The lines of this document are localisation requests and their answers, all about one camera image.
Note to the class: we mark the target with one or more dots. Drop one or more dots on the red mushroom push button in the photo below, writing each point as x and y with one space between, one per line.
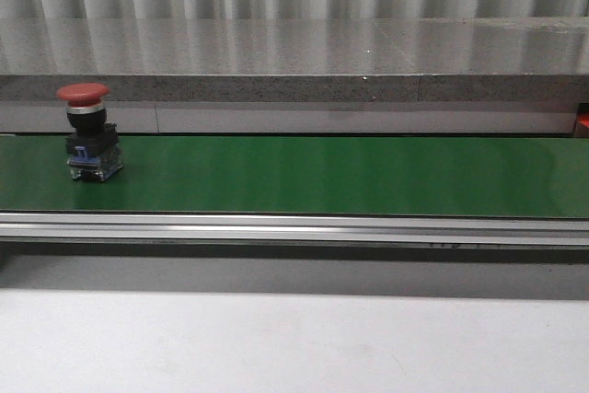
93 148

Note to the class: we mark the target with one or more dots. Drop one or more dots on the green conveyor belt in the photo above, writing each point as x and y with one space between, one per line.
376 175

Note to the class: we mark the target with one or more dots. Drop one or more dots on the grey stone counter slab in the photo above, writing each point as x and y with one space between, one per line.
483 75

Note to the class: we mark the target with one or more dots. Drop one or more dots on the red box at right edge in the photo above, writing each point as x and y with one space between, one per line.
581 128

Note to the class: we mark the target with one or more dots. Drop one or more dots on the aluminium conveyor side rail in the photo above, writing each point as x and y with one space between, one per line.
282 229

